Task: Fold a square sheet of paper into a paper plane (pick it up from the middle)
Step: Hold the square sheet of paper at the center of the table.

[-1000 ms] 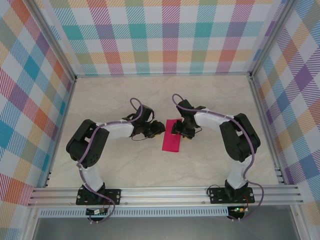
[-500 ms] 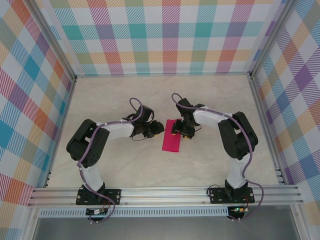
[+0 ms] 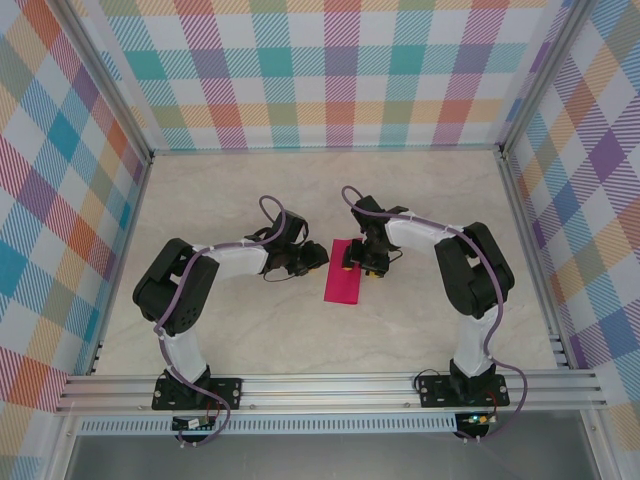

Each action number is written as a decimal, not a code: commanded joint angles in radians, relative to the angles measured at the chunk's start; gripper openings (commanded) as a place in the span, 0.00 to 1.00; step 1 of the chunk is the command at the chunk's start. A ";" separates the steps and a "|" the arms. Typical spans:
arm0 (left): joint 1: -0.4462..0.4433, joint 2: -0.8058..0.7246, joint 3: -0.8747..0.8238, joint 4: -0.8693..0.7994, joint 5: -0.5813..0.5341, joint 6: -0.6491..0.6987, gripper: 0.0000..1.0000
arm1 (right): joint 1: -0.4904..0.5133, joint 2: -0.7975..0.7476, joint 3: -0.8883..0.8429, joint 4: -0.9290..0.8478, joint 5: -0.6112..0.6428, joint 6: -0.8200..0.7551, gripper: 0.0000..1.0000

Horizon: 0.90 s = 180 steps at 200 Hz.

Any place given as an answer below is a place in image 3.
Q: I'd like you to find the slotted grey cable duct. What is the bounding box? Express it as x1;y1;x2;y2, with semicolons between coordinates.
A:
77;417;459;435

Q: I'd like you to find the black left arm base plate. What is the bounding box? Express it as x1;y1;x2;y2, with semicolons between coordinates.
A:
152;375;245;412

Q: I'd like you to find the aluminium frame post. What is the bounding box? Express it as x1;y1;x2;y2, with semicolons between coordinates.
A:
497;0;591;159
58;0;154;164

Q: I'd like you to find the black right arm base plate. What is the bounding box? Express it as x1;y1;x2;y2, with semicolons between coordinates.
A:
415;372;509;409

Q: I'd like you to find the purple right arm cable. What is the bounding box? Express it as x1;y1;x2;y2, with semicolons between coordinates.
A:
340;185;529;444

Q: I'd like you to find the pink paper sheet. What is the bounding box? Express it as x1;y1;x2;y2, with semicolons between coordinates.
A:
323;238;365;306

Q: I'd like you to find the aluminium frame rail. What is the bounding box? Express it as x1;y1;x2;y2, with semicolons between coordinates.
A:
88;154;154;376
149;144;504;157
499;152;574;371

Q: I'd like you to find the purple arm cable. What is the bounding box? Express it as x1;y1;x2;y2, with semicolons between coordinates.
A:
340;185;529;444
153;194;291;448

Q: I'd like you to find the thin red black wire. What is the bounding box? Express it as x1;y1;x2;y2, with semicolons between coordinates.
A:
484;391;503;424
204;392;225;426

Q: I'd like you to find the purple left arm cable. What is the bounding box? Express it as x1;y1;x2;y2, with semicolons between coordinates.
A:
153;194;291;448

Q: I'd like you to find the wide aluminium mounting rail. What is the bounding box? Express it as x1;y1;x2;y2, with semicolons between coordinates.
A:
54;369;609;416

